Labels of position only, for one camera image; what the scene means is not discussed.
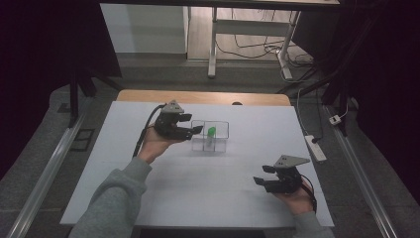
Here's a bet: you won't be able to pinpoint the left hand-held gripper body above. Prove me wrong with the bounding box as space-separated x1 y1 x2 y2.
154 100 194 141

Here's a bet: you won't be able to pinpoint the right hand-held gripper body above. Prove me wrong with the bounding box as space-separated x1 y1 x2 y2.
262 154 312 194

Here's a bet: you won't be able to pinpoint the green highlighter pen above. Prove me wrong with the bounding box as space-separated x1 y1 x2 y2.
206 126 218 150

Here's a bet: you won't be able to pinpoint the clear acrylic pen holder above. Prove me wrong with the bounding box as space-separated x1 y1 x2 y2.
190 119 230 154

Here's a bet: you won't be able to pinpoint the person's left hand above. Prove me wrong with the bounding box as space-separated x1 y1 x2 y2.
137 123 184 166

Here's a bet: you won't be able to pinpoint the person's right hand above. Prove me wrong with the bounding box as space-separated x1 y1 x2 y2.
272 182 317 216

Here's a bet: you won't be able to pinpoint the white power strip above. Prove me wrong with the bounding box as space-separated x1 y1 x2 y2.
304 134 328 163

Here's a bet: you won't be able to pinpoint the white table cover sheet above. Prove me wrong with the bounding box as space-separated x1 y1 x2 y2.
59 100 335 229

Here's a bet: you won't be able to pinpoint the white cabinet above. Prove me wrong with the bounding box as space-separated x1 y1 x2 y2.
99 3 190 55

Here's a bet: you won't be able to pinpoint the black metal stand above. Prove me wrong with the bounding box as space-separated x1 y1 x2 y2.
276 19 380 137
67 59 125 128

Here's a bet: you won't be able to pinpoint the dark curtain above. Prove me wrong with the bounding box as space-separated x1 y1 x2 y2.
291 0 420 202
0 0 123 179

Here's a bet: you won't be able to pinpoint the left hand-held gripper black cable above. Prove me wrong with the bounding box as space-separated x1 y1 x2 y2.
132 103 166 159

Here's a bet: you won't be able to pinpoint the hand-held gripper black cable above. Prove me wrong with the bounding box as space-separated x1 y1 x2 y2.
300 174 319 214
132 103 166 159

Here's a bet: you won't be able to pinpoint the right hand-held gripper black cable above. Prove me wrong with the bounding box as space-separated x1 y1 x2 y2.
300 174 319 214

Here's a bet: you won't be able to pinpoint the black plug with cable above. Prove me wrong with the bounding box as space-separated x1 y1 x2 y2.
311 88 326 145

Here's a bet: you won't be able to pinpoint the white power strip cable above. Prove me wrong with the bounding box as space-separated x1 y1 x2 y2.
295 87 311 137

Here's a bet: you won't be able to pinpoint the aluminium rail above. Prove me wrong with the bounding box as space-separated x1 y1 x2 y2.
323 104 399 238
6 127 87 238

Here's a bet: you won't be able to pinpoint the white desk frame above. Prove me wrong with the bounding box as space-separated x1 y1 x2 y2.
207 6 302 81

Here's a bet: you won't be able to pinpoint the tangled floor cables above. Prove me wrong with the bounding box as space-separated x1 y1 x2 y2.
216 9 315 83

